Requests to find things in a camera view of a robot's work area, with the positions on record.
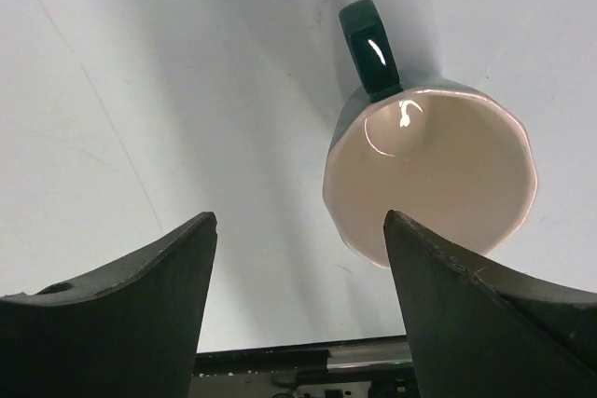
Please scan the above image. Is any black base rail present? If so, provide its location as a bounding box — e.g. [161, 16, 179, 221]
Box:
[188, 336, 420, 398]

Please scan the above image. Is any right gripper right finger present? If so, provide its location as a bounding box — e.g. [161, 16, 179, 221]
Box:
[383, 211, 596, 397]

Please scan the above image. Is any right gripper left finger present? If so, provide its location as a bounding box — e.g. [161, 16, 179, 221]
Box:
[1, 212, 217, 397]

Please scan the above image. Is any dark green mug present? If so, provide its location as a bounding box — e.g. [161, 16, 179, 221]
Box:
[322, 0, 538, 268]

